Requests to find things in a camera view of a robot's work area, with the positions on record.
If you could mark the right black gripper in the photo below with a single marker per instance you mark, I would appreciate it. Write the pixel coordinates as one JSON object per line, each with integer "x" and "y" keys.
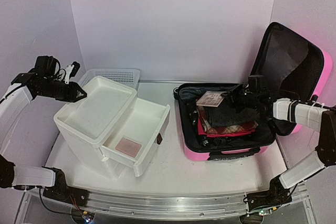
{"x": 231, "y": 94}

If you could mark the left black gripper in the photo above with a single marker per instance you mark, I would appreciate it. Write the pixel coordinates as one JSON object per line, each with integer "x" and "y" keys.
{"x": 72, "y": 95}

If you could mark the eyeshadow palette brown shades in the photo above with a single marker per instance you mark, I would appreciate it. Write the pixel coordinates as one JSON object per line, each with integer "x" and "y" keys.
{"x": 211, "y": 99}

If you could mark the pink hard-shell suitcase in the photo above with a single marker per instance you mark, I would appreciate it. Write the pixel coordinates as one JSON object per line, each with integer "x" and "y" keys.
{"x": 289, "y": 62}

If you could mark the white rectangular foam box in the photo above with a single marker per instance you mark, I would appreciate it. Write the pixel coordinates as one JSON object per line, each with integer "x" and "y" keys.
{"x": 87, "y": 124}

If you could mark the white drawer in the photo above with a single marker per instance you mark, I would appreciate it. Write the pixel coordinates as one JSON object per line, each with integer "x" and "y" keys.
{"x": 145, "y": 123}

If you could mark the pink square compact case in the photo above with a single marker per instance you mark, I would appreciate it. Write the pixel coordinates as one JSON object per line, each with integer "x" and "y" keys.
{"x": 128, "y": 147}

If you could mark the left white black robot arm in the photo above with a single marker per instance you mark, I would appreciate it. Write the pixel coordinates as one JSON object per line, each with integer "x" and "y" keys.
{"x": 20, "y": 176}

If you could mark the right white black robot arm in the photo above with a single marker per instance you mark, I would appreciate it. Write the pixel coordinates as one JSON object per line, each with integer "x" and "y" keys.
{"x": 307, "y": 151}

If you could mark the black polka dot garment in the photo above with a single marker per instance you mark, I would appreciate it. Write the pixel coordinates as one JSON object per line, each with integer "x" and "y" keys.
{"x": 224, "y": 115}

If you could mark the red plaid folded garment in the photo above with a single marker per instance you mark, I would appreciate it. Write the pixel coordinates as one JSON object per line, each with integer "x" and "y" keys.
{"x": 226, "y": 121}

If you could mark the solid red folded garment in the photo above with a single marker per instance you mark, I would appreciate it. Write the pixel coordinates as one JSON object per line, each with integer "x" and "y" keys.
{"x": 205, "y": 129}

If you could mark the white perforated plastic basket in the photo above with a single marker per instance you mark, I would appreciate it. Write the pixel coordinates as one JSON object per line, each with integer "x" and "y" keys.
{"x": 128, "y": 77}

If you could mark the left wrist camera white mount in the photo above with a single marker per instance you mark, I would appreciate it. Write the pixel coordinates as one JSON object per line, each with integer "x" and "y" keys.
{"x": 68, "y": 71}

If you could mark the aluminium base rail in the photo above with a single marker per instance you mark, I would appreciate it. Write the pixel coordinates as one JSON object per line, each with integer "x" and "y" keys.
{"x": 182, "y": 208}

